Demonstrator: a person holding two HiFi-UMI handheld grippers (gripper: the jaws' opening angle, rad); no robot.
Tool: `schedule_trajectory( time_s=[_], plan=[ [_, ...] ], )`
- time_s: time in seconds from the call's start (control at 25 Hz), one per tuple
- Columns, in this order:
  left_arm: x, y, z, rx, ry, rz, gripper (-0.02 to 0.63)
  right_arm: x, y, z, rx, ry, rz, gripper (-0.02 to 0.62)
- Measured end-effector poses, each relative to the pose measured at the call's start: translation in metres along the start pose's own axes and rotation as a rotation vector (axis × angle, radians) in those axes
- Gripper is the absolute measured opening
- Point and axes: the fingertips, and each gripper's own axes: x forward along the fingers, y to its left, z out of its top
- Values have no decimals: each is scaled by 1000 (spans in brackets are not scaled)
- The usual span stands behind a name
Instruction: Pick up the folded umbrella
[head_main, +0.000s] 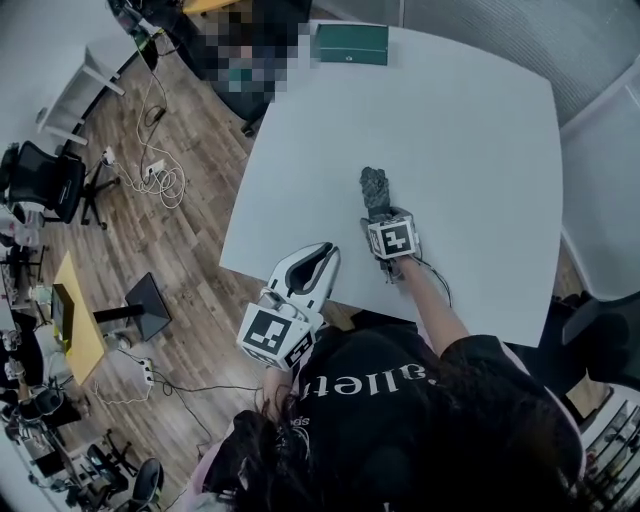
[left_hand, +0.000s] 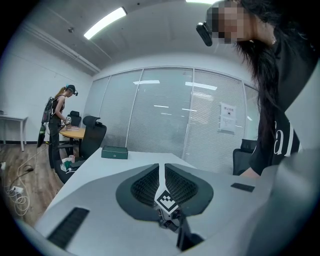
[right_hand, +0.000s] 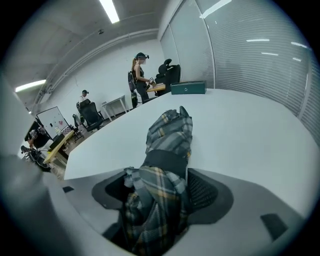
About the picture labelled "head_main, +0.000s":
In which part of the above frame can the person's right forearm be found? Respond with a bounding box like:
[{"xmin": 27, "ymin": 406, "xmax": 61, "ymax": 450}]
[{"xmin": 399, "ymin": 255, "xmax": 474, "ymax": 359}]

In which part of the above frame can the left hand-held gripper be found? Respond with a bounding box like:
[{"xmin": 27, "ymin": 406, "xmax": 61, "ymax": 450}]
[{"xmin": 235, "ymin": 241, "xmax": 342, "ymax": 373}]

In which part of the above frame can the white desk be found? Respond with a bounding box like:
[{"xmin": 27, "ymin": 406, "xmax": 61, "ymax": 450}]
[{"xmin": 37, "ymin": 29, "xmax": 166, "ymax": 147}]

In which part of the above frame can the person's black shirt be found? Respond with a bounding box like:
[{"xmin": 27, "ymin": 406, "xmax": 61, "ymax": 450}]
[{"xmin": 199, "ymin": 322, "xmax": 584, "ymax": 512}]

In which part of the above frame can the person's left forearm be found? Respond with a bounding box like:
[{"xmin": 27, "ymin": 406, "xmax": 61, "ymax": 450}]
[{"xmin": 262, "ymin": 367, "xmax": 296, "ymax": 416}]

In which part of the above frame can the green box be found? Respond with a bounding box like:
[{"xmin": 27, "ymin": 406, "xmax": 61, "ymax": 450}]
[{"xmin": 314, "ymin": 23, "xmax": 390, "ymax": 67}]

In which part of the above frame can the white shelf cabinet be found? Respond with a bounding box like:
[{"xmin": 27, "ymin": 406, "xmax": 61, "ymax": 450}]
[{"xmin": 582, "ymin": 384, "xmax": 640, "ymax": 512}]

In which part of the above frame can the black floor cable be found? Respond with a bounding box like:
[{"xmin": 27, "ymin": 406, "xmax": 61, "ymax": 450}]
[{"xmin": 149, "ymin": 377, "xmax": 266, "ymax": 451}]

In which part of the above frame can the black monitor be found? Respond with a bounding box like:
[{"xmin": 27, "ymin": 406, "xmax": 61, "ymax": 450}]
[{"xmin": 51, "ymin": 283, "xmax": 76, "ymax": 346}]

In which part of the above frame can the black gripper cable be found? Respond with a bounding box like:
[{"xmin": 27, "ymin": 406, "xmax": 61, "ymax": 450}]
[{"xmin": 417, "ymin": 254, "xmax": 454, "ymax": 307}]

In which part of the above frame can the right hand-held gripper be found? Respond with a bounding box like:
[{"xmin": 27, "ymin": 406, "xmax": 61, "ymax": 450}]
[{"xmin": 359, "ymin": 205, "xmax": 422, "ymax": 284}]

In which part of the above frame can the white table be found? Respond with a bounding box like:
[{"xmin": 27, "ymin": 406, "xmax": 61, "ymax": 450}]
[{"xmin": 218, "ymin": 20, "xmax": 564, "ymax": 349}]

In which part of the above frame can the yellow wooden desk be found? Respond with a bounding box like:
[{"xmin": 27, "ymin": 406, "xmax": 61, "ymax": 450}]
[
  {"xmin": 52, "ymin": 251, "xmax": 106, "ymax": 386},
  {"xmin": 182, "ymin": 0, "xmax": 236, "ymax": 16}
]

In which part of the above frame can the white floor cable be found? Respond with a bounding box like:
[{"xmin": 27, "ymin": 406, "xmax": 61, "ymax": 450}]
[{"xmin": 97, "ymin": 72, "xmax": 186, "ymax": 209}]

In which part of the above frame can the black square stand base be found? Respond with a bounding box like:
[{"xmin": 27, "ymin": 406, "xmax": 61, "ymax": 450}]
[{"xmin": 92, "ymin": 272, "xmax": 174, "ymax": 342}]

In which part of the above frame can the plaid folding umbrella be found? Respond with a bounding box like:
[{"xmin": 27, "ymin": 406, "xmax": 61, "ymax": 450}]
[{"xmin": 358, "ymin": 166, "xmax": 394, "ymax": 220}]

